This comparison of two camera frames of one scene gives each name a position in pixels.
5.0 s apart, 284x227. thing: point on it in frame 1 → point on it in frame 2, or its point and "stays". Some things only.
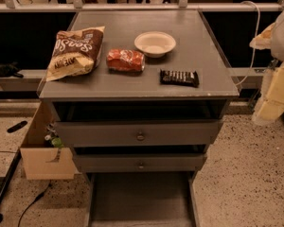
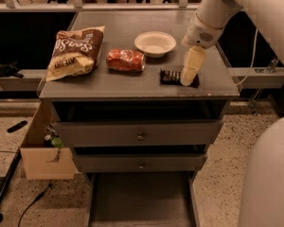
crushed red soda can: [123, 61] stays
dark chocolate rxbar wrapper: [179, 78] stays
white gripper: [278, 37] → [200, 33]
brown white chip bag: [77, 52] stays
